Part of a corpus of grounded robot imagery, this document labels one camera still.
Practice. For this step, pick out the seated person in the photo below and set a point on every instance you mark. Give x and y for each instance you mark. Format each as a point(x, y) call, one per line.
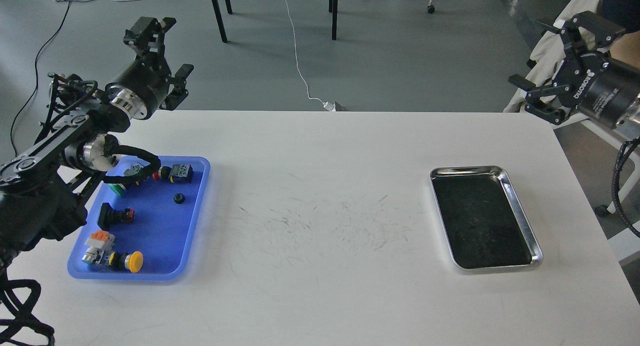
point(626, 14)

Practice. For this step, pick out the blue plastic tray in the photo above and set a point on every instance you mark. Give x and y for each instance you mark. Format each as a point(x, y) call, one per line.
point(162, 230)

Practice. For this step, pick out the orange grey switch block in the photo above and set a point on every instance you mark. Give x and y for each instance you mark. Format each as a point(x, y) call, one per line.
point(100, 246)

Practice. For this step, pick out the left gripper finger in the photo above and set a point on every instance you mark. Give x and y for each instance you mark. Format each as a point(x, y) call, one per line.
point(179, 92)
point(146, 38)

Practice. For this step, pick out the yellow push button switch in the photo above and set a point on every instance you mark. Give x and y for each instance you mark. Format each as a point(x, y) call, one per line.
point(132, 262)

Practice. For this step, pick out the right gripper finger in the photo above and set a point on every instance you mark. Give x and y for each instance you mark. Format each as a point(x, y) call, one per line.
point(533, 99)
point(586, 39)

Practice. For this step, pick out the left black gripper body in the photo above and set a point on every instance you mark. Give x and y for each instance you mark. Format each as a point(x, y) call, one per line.
point(143, 85)

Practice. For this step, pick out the red push button switch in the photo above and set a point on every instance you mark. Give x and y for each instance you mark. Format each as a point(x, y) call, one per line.
point(176, 173)

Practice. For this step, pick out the beige jacket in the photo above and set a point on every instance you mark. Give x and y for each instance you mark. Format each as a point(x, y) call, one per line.
point(548, 53)

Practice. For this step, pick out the white power adapter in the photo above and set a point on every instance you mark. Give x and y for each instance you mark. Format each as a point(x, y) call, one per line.
point(333, 106)

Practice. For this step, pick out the green push button switch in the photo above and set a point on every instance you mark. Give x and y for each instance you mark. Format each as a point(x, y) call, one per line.
point(121, 188)

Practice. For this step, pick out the black push button switch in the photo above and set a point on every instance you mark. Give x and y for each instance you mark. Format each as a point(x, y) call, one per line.
point(108, 216)

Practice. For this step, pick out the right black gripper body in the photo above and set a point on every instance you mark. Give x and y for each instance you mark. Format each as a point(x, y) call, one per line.
point(602, 88)

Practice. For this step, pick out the small black gear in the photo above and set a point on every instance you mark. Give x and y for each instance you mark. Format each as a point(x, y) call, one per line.
point(179, 198)

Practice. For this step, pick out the silver metal tray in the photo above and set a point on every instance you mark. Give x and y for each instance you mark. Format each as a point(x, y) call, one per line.
point(485, 226)

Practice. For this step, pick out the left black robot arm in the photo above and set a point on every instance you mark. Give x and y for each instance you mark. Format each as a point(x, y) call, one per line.
point(44, 190)

